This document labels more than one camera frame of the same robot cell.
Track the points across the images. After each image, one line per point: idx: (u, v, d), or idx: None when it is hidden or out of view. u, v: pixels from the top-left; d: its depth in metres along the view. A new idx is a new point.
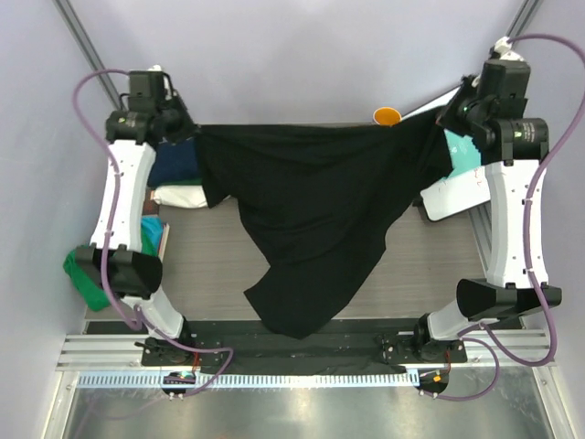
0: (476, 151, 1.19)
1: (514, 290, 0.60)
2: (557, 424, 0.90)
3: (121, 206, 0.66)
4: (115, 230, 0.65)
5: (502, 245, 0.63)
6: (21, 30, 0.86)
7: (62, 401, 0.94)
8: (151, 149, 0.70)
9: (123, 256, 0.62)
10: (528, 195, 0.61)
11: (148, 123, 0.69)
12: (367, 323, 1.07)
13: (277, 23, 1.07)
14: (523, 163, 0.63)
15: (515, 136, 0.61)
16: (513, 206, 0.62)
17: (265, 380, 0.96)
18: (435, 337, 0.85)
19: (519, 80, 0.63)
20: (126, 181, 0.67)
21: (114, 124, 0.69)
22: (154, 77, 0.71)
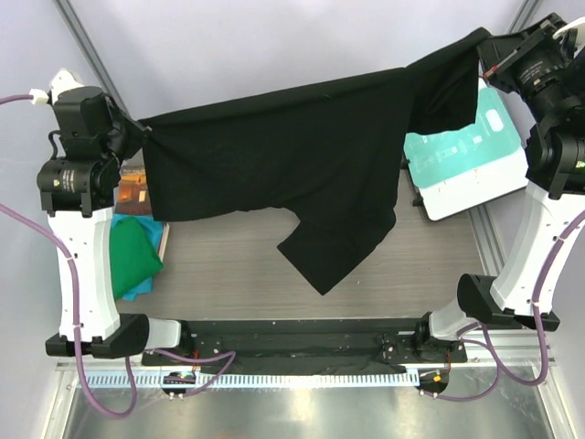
0: (477, 151, 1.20)
1: (510, 317, 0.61)
2: (557, 424, 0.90)
3: (84, 294, 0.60)
4: (85, 321, 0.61)
5: (515, 269, 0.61)
6: (20, 30, 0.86)
7: (62, 401, 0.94)
8: (102, 211, 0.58)
9: (102, 349, 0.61)
10: (564, 234, 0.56)
11: (92, 182, 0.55)
12: (366, 323, 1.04)
13: (276, 21, 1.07)
14: (573, 197, 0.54)
15: (576, 167, 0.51)
16: (543, 240, 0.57)
17: (265, 380, 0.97)
18: (435, 336, 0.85)
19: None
20: (83, 266, 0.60)
21: (50, 185, 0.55)
22: (89, 108, 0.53)
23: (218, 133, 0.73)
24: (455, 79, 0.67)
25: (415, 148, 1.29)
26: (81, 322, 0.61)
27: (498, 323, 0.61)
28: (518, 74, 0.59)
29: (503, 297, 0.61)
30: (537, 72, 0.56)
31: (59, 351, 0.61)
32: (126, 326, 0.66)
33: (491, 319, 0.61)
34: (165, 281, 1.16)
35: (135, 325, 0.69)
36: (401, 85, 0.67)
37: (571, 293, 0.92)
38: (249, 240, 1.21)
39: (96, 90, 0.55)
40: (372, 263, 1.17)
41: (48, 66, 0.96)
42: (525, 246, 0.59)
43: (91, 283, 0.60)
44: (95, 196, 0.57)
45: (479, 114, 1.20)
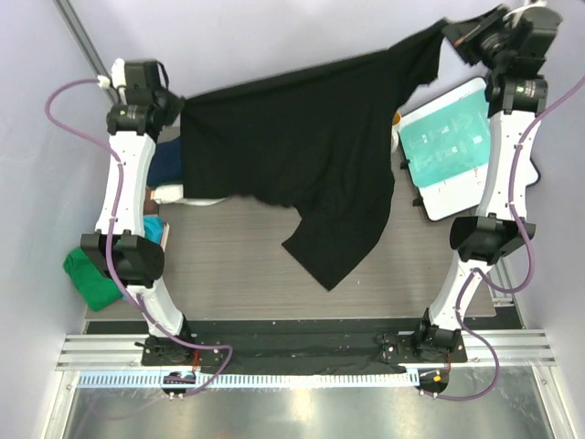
0: (477, 151, 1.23)
1: (494, 222, 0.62)
2: (557, 423, 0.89)
3: (124, 193, 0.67)
4: (119, 218, 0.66)
5: (490, 181, 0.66)
6: (22, 30, 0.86)
7: (62, 401, 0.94)
8: (151, 140, 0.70)
9: (129, 240, 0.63)
10: (521, 141, 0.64)
11: (148, 116, 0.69)
12: (366, 324, 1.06)
13: (277, 22, 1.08)
14: (519, 113, 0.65)
15: (515, 91, 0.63)
16: (505, 149, 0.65)
17: (265, 379, 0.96)
18: (436, 320, 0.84)
19: (546, 41, 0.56)
20: (131, 171, 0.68)
21: (115, 117, 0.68)
22: (149, 67, 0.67)
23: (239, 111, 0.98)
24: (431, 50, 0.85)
25: (415, 148, 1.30)
26: (116, 217, 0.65)
27: (484, 230, 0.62)
28: (477, 42, 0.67)
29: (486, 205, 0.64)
30: (492, 40, 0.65)
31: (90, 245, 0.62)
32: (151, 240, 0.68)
33: (477, 225, 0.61)
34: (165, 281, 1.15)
35: (156, 251, 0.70)
36: (388, 61, 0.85)
37: (571, 293, 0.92)
38: (249, 240, 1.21)
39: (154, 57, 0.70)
40: (372, 263, 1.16)
41: (53, 68, 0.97)
42: (494, 158, 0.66)
43: (132, 185, 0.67)
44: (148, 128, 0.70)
45: (479, 114, 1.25)
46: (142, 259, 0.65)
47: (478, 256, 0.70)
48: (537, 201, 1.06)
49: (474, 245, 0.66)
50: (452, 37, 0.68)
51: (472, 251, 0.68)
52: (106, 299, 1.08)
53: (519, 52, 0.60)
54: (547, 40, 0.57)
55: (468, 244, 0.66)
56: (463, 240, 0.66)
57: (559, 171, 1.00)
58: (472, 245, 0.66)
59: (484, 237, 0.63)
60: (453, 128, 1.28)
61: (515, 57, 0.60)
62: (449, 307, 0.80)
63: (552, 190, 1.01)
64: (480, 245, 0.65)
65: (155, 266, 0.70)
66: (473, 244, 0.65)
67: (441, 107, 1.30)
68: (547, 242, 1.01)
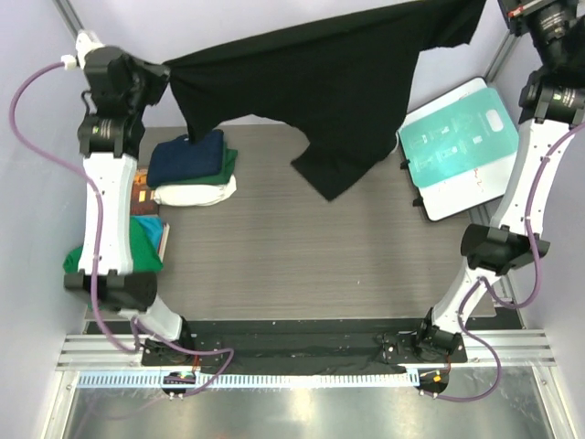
0: (476, 151, 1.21)
1: (505, 235, 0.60)
2: (557, 424, 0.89)
3: (107, 227, 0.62)
4: (103, 255, 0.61)
5: (508, 193, 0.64)
6: (22, 30, 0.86)
7: (62, 401, 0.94)
8: (132, 161, 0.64)
9: (116, 283, 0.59)
10: (548, 154, 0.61)
11: (124, 131, 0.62)
12: (366, 324, 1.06)
13: (277, 22, 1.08)
14: (553, 126, 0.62)
15: (553, 100, 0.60)
16: (531, 159, 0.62)
17: (265, 379, 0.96)
18: (438, 321, 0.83)
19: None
20: (112, 203, 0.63)
21: (90, 138, 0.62)
22: (113, 68, 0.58)
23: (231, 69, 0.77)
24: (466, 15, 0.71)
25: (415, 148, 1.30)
26: (100, 255, 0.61)
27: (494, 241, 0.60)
28: (537, 19, 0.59)
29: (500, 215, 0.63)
30: (554, 18, 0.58)
31: (75, 286, 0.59)
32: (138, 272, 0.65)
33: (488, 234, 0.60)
34: (165, 281, 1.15)
35: (145, 280, 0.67)
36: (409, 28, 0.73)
37: (570, 294, 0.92)
38: (249, 240, 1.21)
39: (120, 49, 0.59)
40: (372, 263, 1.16)
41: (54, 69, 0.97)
42: (518, 166, 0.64)
43: (115, 218, 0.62)
44: (129, 144, 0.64)
45: (479, 114, 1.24)
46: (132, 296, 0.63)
47: (487, 266, 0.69)
48: None
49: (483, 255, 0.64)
50: (509, 5, 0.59)
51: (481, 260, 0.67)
52: None
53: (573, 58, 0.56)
54: None
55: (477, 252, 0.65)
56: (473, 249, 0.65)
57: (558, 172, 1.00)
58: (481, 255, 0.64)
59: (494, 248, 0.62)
60: (453, 128, 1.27)
61: (566, 63, 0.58)
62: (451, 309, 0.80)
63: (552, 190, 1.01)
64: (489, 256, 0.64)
65: (146, 295, 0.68)
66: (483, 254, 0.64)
67: (441, 108, 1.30)
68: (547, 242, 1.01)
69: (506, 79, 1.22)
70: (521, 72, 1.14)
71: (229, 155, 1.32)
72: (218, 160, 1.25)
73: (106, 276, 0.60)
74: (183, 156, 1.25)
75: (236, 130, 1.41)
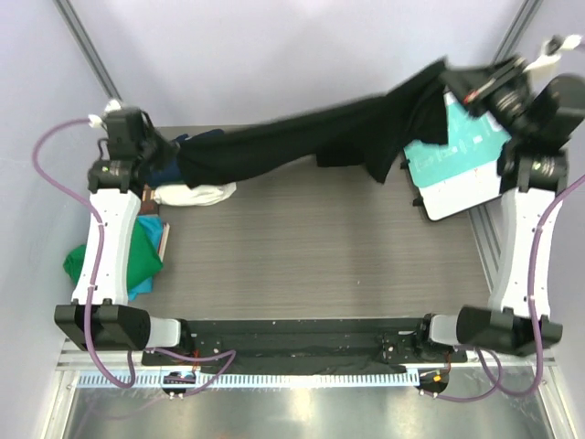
0: (476, 151, 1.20)
1: (510, 320, 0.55)
2: (557, 423, 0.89)
3: (106, 258, 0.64)
4: (100, 284, 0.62)
5: (505, 271, 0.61)
6: (23, 31, 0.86)
7: (62, 401, 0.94)
8: (136, 197, 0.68)
9: (108, 314, 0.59)
10: (540, 224, 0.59)
11: (132, 173, 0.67)
12: (369, 322, 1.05)
13: (277, 22, 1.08)
14: (537, 193, 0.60)
15: (534, 168, 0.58)
16: (525, 235, 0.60)
17: (266, 379, 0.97)
18: (434, 340, 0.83)
19: (573, 119, 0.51)
20: (111, 235, 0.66)
21: (98, 175, 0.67)
22: (132, 119, 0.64)
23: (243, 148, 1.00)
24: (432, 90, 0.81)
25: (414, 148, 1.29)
26: (96, 283, 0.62)
27: (499, 327, 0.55)
28: (493, 101, 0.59)
29: (501, 298, 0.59)
30: (509, 97, 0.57)
31: (66, 320, 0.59)
32: (132, 306, 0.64)
33: (490, 321, 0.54)
34: (165, 281, 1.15)
35: (138, 317, 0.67)
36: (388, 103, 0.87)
37: (570, 293, 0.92)
38: (249, 240, 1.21)
39: (138, 106, 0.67)
40: (372, 263, 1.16)
41: (55, 69, 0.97)
42: (509, 243, 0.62)
43: (113, 248, 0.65)
44: (133, 185, 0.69)
45: None
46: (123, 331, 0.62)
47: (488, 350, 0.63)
48: None
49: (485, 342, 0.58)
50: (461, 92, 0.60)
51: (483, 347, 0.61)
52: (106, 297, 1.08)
53: (539, 129, 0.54)
54: (574, 121, 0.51)
55: (479, 338, 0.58)
56: (473, 334, 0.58)
57: None
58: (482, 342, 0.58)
59: (499, 335, 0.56)
60: (453, 127, 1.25)
61: (537, 132, 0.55)
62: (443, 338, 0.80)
63: None
64: (491, 343, 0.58)
65: (139, 333, 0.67)
66: (484, 340, 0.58)
67: None
68: None
69: None
70: None
71: None
72: None
73: (100, 306, 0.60)
74: None
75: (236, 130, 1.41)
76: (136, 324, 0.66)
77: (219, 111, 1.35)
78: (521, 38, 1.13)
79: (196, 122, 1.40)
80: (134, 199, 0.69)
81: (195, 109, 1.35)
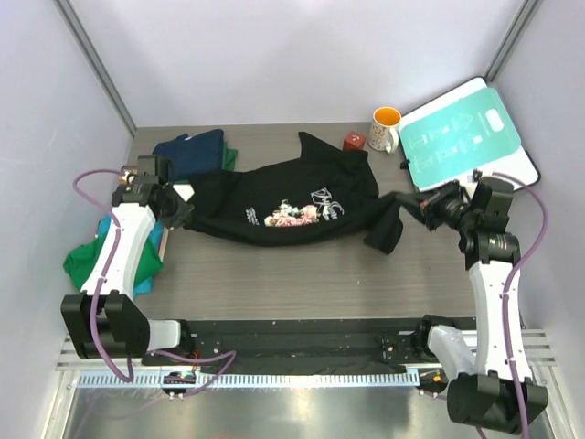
0: (476, 151, 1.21)
1: (495, 385, 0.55)
2: (557, 424, 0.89)
3: (118, 255, 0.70)
4: (109, 278, 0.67)
5: (483, 338, 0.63)
6: (23, 31, 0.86)
7: (62, 401, 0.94)
8: (152, 212, 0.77)
9: (114, 304, 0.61)
10: (505, 290, 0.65)
11: (152, 193, 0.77)
12: (369, 322, 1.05)
13: (277, 21, 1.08)
14: (498, 265, 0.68)
15: (490, 242, 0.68)
16: (492, 301, 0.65)
17: (265, 380, 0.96)
18: (431, 349, 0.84)
19: (503, 200, 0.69)
20: (127, 237, 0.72)
21: (122, 194, 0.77)
22: (161, 161, 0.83)
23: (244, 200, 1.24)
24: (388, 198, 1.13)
25: (415, 148, 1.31)
26: (105, 277, 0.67)
27: (487, 394, 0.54)
28: (441, 205, 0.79)
29: (483, 363, 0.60)
30: (452, 203, 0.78)
31: (72, 311, 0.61)
32: (137, 307, 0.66)
33: (478, 386, 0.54)
34: (165, 281, 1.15)
35: (140, 323, 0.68)
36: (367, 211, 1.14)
37: (570, 293, 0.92)
38: None
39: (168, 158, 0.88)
40: (372, 263, 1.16)
41: (55, 69, 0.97)
42: (483, 313, 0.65)
43: (126, 248, 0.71)
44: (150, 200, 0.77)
45: (479, 114, 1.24)
46: (126, 327, 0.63)
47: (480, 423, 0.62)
48: (537, 201, 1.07)
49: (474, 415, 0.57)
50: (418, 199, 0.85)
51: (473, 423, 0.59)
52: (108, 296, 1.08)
53: (484, 211, 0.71)
54: (506, 199, 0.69)
55: (470, 413, 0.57)
56: (464, 408, 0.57)
57: (559, 171, 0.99)
58: (472, 415, 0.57)
59: (488, 404, 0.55)
60: (453, 128, 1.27)
61: (483, 213, 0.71)
62: (435, 346, 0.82)
63: (552, 189, 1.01)
64: (481, 416, 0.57)
65: (139, 339, 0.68)
66: (473, 414, 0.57)
67: (441, 107, 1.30)
68: (547, 242, 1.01)
69: (506, 79, 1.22)
70: (521, 72, 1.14)
71: (229, 154, 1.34)
72: (218, 158, 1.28)
73: (106, 297, 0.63)
74: (186, 157, 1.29)
75: (236, 130, 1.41)
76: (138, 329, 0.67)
77: (219, 110, 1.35)
78: (521, 38, 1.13)
79: (196, 122, 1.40)
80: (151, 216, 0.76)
81: (195, 108, 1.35)
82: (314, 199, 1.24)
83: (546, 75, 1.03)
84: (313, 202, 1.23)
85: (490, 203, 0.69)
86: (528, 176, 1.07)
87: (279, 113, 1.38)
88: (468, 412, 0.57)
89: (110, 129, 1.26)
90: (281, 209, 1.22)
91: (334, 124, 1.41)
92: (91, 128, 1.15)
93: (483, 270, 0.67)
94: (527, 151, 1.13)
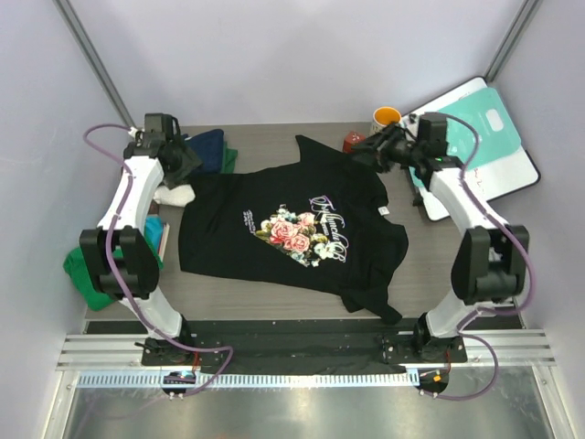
0: (477, 152, 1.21)
1: (485, 231, 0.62)
2: (558, 424, 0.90)
3: (131, 197, 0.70)
4: (122, 217, 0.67)
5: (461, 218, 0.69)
6: (23, 31, 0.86)
7: (63, 401, 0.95)
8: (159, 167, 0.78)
9: (129, 237, 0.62)
10: (461, 176, 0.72)
11: (160, 148, 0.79)
12: (367, 322, 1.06)
13: (277, 21, 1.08)
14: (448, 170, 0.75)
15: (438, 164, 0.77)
16: (454, 188, 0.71)
17: (266, 380, 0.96)
18: (436, 335, 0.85)
19: (441, 128, 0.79)
20: (139, 182, 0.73)
21: (132, 147, 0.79)
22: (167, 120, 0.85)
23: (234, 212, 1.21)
24: (377, 285, 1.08)
25: None
26: (120, 215, 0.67)
27: (483, 244, 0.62)
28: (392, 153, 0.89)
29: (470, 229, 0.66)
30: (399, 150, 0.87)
31: (90, 244, 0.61)
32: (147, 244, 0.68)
33: (473, 238, 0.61)
34: (165, 281, 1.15)
35: (151, 262, 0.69)
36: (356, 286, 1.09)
37: (570, 293, 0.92)
38: None
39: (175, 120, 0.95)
40: None
41: (55, 69, 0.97)
42: (452, 203, 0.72)
43: (139, 192, 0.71)
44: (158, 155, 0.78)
45: (479, 114, 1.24)
46: (140, 261, 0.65)
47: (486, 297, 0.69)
48: (537, 201, 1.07)
49: (481, 277, 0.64)
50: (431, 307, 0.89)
51: (483, 295, 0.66)
52: (106, 300, 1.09)
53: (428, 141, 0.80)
54: (443, 127, 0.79)
55: (473, 271, 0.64)
56: (469, 271, 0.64)
57: (558, 171, 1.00)
58: (478, 279, 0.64)
59: (487, 254, 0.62)
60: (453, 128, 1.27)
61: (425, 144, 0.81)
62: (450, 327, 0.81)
63: (552, 190, 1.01)
64: (486, 277, 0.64)
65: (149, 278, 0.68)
66: (480, 275, 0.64)
67: (441, 107, 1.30)
68: (548, 242, 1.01)
69: (505, 79, 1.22)
70: (521, 72, 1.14)
71: (229, 154, 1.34)
72: (218, 158, 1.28)
73: (120, 231, 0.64)
74: None
75: (238, 129, 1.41)
76: (150, 268, 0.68)
77: (219, 110, 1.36)
78: (521, 37, 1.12)
79: (196, 122, 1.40)
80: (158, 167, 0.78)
81: (194, 109, 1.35)
82: (313, 207, 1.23)
83: (547, 75, 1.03)
84: (312, 209, 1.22)
85: (431, 131, 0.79)
86: (528, 177, 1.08)
87: (280, 113, 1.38)
88: (473, 273, 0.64)
89: (110, 129, 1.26)
90: (278, 213, 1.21)
91: (334, 124, 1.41)
92: (91, 128, 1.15)
93: (445, 175, 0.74)
94: (528, 151, 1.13)
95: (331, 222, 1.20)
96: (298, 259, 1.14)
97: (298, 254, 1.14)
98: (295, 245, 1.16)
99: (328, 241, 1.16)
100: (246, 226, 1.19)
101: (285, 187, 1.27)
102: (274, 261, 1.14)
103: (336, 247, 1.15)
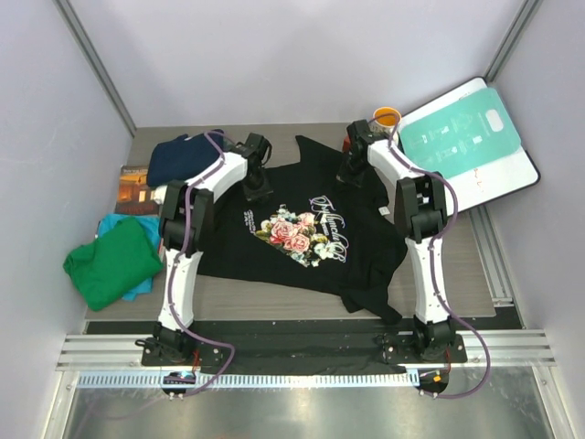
0: (476, 151, 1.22)
1: (409, 180, 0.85)
2: (558, 424, 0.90)
3: (214, 175, 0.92)
4: (204, 182, 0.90)
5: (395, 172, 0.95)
6: (23, 32, 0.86)
7: (62, 401, 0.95)
8: (243, 168, 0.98)
9: (203, 197, 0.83)
10: (390, 145, 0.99)
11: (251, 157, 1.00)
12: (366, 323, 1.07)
13: (277, 22, 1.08)
14: (379, 148, 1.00)
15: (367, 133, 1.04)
16: (387, 156, 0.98)
17: (266, 380, 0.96)
18: (428, 317, 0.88)
19: (363, 123, 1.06)
20: (225, 168, 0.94)
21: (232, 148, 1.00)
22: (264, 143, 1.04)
23: (234, 212, 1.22)
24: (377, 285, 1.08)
25: (415, 148, 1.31)
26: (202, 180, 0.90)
27: (409, 187, 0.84)
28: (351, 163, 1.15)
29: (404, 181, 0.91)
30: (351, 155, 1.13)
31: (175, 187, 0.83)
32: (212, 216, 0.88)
33: (399, 185, 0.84)
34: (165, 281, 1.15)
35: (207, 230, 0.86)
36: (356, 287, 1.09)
37: (570, 293, 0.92)
38: None
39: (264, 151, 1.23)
40: None
41: (56, 71, 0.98)
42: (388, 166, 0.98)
43: (221, 174, 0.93)
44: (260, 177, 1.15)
45: (479, 114, 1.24)
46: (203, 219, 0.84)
47: (428, 235, 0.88)
48: (536, 201, 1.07)
49: (415, 216, 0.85)
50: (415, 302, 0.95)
51: (421, 230, 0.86)
52: (103, 301, 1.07)
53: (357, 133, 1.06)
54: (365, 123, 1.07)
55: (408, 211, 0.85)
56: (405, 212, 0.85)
57: (558, 172, 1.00)
58: (413, 218, 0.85)
59: (414, 196, 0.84)
60: (453, 128, 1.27)
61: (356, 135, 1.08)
62: (430, 295, 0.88)
63: (551, 190, 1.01)
64: (420, 217, 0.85)
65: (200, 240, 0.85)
66: (414, 214, 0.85)
67: (442, 107, 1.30)
68: (547, 242, 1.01)
69: (505, 79, 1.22)
70: (521, 73, 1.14)
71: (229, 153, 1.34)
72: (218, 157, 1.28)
73: (197, 192, 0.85)
74: (183, 157, 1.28)
75: (238, 130, 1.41)
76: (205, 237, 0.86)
77: (220, 110, 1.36)
78: (522, 37, 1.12)
79: (196, 122, 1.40)
80: (243, 168, 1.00)
81: (195, 109, 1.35)
82: (313, 207, 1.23)
83: (547, 75, 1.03)
84: (312, 209, 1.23)
85: (357, 125, 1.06)
86: (528, 176, 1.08)
87: (280, 113, 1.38)
88: (409, 214, 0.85)
89: (110, 130, 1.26)
90: (278, 213, 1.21)
91: (334, 124, 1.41)
92: (92, 129, 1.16)
93: (377, 145, 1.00)
94: (527, 151, 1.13)
95: (331, 222, 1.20)
96: (298, 260, 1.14)
97: (298, 254, 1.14)
98: (295, 245, 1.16)
99: (328, 241, 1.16)
100: (246, 226, 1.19)
101: (286, 187, 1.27)
102: (274, 260, 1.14)
103: (337, 248, 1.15)
